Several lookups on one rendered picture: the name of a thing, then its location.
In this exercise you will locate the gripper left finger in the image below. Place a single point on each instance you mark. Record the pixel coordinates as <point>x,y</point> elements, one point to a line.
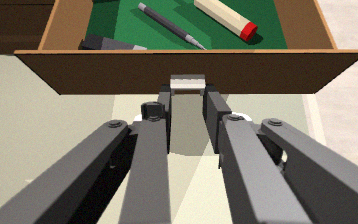
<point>79,186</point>

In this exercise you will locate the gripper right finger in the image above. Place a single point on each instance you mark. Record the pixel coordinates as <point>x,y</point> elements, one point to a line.
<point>317,178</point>

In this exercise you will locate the brown wooden tool chest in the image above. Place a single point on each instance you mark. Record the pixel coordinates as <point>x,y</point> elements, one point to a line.
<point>307,60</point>

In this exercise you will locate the cream-handled screwdriver with red band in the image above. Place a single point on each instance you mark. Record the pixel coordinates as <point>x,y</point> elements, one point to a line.
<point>227,17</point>

